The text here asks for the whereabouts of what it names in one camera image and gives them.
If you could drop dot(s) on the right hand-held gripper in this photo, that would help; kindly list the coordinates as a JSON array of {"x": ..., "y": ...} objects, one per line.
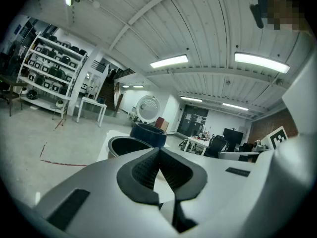
[{"x": 278, "y": 137}]

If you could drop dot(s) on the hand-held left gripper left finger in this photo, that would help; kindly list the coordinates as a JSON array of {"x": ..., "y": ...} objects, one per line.
[{"x": 99, "y": 195}]

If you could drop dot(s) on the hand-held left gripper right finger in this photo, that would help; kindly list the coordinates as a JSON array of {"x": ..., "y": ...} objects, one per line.
[{"x": 218, "y": 182}]

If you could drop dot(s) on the dark pot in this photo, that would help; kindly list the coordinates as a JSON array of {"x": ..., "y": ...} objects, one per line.
[{"x": 128, "y": 146}]

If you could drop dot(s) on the navy rice cooker white lid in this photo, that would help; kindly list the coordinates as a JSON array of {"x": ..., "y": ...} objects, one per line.
[{"x": 148, "y": 135}]

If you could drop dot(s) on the black office chair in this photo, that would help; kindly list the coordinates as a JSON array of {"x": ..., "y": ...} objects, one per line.
[{"x": 216, "y": 146}]

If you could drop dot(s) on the white cluttered desk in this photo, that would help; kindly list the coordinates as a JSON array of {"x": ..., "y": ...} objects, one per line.
[{"x": 198, "y": 142}]

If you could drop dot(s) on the black monitor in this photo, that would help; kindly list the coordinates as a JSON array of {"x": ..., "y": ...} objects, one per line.
[{"x": 233, "y": 135}]

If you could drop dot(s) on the white side table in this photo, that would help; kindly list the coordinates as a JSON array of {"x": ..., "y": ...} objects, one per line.
[{"x": 91, "y": 103}]

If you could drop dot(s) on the dark blue bin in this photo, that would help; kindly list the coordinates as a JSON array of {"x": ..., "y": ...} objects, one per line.
[{"x": 101, "y": 99}]

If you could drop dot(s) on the dark staircase with railing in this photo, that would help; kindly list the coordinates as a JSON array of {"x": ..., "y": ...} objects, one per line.
[{"x": 106, "y": 90}]

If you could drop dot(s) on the group of dark helmets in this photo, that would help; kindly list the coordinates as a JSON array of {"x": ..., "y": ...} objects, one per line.
[{"x": 53, "y": 69}]

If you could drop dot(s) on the white shelf rack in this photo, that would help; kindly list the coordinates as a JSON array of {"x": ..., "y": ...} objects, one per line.
[{"x": 49, "y": 66}]

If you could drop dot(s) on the black head-worn camera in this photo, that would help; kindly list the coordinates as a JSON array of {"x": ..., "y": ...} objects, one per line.
[{"x": 257, "y": 16}]

